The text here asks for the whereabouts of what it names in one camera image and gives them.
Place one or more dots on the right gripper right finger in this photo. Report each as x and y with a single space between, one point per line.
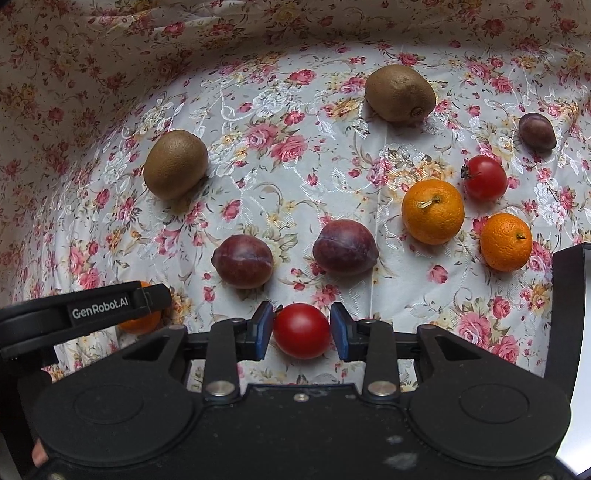
371 342

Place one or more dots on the black white shallow box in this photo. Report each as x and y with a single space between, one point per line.
568 359

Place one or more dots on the red cherry tomato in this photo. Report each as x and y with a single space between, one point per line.
484 178
302 331

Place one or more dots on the dark red plum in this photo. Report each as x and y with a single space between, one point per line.
243 261
346 248

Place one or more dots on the brown kiwi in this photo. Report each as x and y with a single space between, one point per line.
400 95
175 164

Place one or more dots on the orange tangerine with stem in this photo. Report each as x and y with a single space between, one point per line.
433 211

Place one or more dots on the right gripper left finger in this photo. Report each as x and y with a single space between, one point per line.
230 342

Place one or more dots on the floral tablecloth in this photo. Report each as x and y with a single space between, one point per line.
276 92

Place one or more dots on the far dark plum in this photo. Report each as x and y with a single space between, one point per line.
537 132

